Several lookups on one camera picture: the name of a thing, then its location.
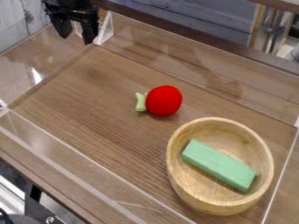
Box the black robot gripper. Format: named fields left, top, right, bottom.
left=41, top=0, right=99, bottom=45

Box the red plush fruit green stem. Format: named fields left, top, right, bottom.
left=135, top=86, right=183, bottom=116

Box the round wooden bowl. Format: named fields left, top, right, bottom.
left=165, top=117, right=275, bottom=216

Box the green rectangular block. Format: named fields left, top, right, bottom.
left=181, top=139, right=257, bottom=193

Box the clear acrylic corner bracket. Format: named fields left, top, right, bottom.
left=72, top=11, right=113, bottom=46

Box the clear acrylic tray wall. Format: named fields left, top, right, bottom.
left=0, top=99, right=195, bottom=224

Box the gold metal chair frame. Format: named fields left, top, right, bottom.
left=248, top=0, right=299, bottom=54

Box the black table clamp mount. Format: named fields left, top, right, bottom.
left=0, top=185, right=68, bottom=224

